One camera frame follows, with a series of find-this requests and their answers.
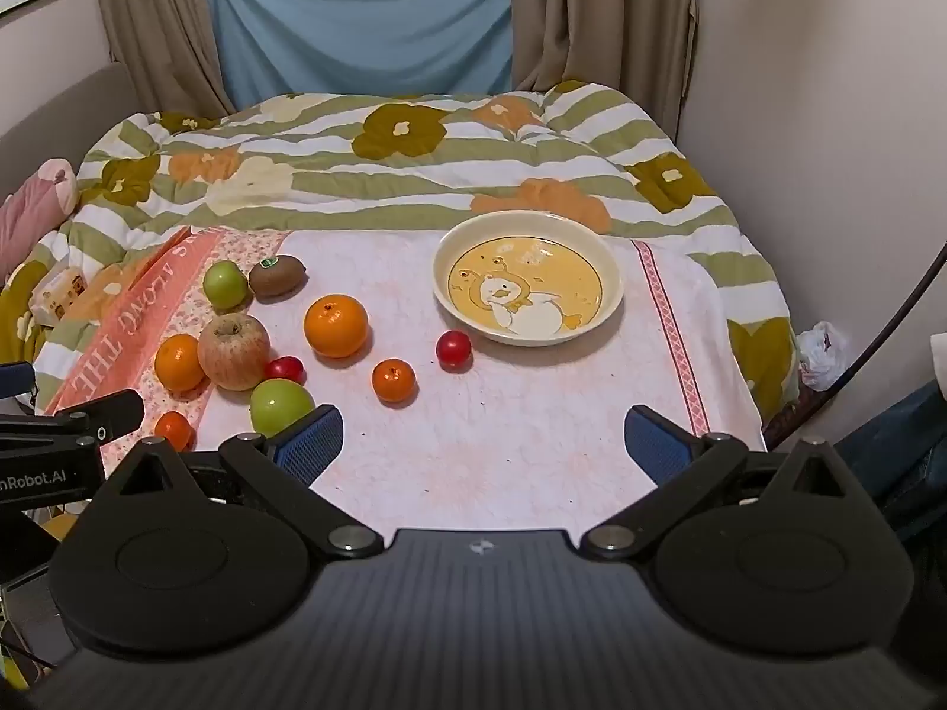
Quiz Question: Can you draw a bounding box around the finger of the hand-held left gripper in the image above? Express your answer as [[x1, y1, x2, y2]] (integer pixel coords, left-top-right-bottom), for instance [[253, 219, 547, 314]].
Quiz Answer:
[[0, 361, 37, 404], [0, 388, 146, 449]]

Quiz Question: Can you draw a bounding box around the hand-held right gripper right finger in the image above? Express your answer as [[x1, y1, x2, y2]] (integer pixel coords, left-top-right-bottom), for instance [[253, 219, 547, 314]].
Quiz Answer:
[[577, 403, 867, 563]]

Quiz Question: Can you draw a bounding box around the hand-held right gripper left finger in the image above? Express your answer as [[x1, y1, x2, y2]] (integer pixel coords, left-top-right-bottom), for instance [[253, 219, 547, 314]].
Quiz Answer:
[[96, 403, 386, 560]]

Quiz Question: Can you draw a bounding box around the large green apple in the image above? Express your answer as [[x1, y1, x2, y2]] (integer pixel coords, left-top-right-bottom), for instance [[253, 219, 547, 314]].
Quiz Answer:
[[249, 379, 317, 439]]

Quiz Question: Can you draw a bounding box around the small tangerine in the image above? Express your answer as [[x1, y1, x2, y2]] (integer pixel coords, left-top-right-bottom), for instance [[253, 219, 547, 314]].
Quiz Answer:
[[371, 359, 417, 404], [154, 411, 195, 452]]

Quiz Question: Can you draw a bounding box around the red yellow apple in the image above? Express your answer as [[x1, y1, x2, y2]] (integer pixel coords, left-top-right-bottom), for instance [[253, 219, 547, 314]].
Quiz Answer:
[[197, 312, 271, 392]]

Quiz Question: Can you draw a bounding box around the yellow cartoon ceramic plate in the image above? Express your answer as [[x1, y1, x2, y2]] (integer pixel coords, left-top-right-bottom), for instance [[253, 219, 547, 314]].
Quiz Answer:
[[433, 211, 624, 347]]

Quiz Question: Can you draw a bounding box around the medium orange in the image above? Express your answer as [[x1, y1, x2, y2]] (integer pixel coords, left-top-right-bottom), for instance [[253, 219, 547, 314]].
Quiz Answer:
[[154, 333, 207, 395]]

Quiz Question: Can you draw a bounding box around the tissue pack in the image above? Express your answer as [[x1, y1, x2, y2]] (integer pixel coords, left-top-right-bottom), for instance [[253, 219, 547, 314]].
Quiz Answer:
[[30, 266, 90, 328]]

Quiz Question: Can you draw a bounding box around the large orange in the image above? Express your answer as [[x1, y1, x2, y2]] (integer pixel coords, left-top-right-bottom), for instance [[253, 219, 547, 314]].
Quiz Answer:
[[303, 294, 369, 360]]

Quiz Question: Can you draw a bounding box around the pink floral cloth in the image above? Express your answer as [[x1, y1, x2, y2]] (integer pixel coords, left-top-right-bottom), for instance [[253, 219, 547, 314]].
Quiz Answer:
[[44, 225, 766, 534]]

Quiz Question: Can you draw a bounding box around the pink plush toy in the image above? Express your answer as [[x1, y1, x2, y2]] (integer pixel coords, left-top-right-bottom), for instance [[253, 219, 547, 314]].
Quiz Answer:
[[0, 157, 80, 282]]

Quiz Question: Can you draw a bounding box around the round red tomato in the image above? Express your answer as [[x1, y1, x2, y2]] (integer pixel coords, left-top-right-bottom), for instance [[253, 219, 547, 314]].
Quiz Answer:
[[436, 330, 473, 372]]

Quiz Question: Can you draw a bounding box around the small green apple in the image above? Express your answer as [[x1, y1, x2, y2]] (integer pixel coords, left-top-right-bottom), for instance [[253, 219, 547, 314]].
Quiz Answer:
[[203, 260, 250, 312]]

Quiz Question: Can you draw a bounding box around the brown kiwi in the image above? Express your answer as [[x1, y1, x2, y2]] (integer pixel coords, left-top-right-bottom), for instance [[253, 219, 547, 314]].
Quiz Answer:
[[247, 254, 308, 302]]

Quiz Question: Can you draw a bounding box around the white plastic bag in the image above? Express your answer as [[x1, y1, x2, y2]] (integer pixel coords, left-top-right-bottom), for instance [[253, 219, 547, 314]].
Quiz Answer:
[[797, 321, 852, 393]]

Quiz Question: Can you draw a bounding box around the person's blue jeans leg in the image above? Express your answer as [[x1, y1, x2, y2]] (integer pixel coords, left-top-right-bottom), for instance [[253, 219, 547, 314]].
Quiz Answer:
[[835, 380, 947, 530]]

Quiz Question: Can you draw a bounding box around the beige padded headboard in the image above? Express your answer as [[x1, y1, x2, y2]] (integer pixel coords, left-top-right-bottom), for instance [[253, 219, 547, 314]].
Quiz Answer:
[[0, 61, 147, 201]]

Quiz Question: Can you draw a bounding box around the floral striped blanket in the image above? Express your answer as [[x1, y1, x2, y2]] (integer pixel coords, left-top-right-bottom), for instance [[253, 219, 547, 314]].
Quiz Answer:
[[0, 81, 804, 422]]

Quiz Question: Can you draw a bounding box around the beige curtain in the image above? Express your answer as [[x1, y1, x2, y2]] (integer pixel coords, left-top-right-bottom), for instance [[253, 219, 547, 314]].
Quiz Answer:
[[89, 0, 238, 120], [510, 0, 700, 141]]

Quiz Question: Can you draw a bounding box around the blue hanging cloth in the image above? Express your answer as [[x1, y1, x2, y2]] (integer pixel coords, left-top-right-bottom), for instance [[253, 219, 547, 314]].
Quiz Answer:
[[205, 0, 514, 111]]

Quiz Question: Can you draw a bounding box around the black cable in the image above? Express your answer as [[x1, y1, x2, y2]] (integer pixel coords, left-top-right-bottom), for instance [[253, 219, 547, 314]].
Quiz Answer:
[[765, 237, 947, 452]]

